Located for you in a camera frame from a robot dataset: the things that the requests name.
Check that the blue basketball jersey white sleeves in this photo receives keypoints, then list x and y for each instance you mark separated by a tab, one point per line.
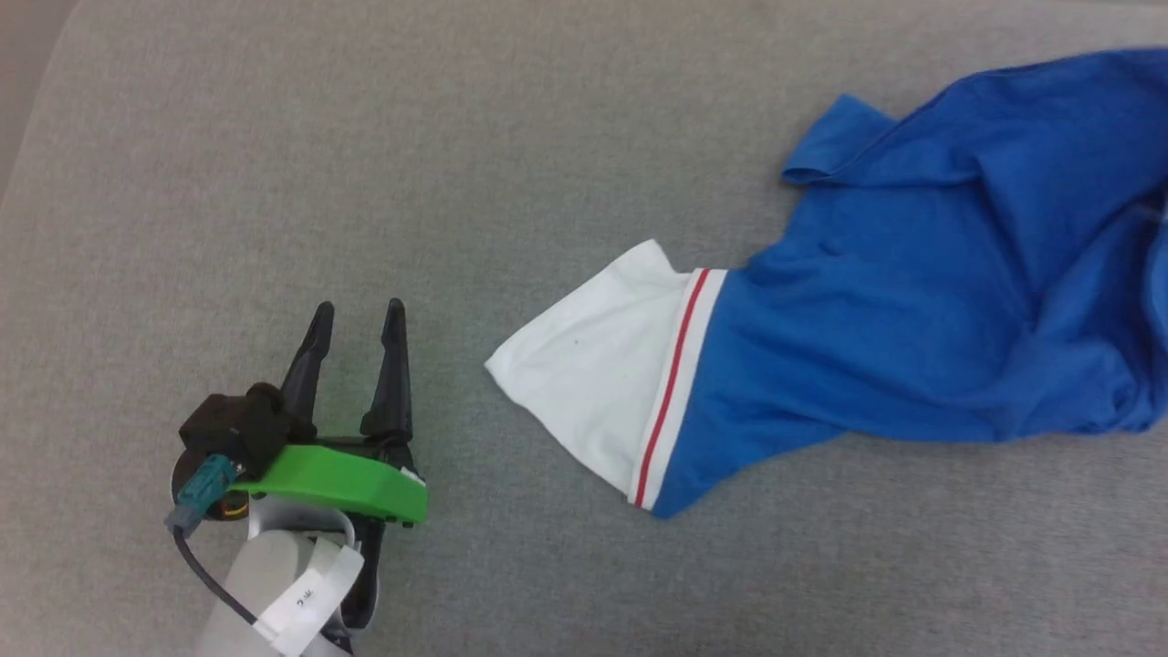
867	319

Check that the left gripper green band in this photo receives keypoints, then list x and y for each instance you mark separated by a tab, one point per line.
347	479

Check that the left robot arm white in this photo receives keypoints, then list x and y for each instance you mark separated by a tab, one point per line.
265	566

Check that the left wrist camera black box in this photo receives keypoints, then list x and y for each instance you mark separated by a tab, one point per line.
242	424

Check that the white paper label tag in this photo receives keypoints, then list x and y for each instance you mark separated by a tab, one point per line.
315	593

